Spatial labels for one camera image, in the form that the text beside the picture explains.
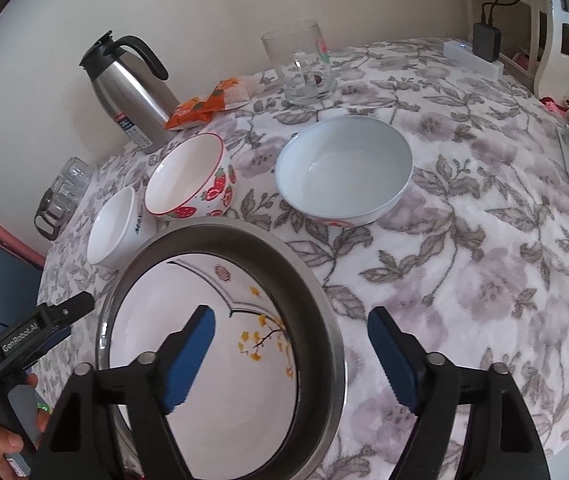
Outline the orange snack packet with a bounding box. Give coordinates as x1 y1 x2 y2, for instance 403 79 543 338
164 96 215 132
203 76 256 111

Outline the black charger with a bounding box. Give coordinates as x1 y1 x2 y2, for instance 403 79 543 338
473 22 503 63

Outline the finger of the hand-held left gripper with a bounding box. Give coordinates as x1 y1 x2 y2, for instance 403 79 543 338
27 327 71 358
39 291 96 329

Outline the glass tumbler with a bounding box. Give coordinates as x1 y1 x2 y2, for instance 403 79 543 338
62 156 96 187
48 180 83 212

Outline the floral blanket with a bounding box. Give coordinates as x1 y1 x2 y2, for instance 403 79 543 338
37 36 569 480

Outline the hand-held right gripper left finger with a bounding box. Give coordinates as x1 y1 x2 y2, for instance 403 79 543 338
29 304 216 480

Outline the white power strip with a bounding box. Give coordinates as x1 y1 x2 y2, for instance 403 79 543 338
442 39 505 80

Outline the pink board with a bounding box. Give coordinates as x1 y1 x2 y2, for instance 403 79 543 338
0 217 48 268

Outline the stainless steel thermos jug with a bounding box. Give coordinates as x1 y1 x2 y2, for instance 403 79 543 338
78 30 181 155

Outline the light blue bowl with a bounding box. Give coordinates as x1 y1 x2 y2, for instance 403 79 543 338
275 115 413 227

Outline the stainless steel plate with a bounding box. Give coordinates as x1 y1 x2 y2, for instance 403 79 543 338
95 219 348 480

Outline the small white bowl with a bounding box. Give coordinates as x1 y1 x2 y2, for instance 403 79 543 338
87 186 158 268

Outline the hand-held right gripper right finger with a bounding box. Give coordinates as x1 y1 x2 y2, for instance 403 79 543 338
367 306 551 480

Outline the black-rimmed white plate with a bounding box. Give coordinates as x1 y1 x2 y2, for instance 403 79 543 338
107 255 298 480

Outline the strawberry print bowl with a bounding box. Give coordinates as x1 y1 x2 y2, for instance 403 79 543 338
144 132 238 220

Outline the clear glass mug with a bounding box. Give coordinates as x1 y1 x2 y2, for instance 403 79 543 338
261 20 338 107

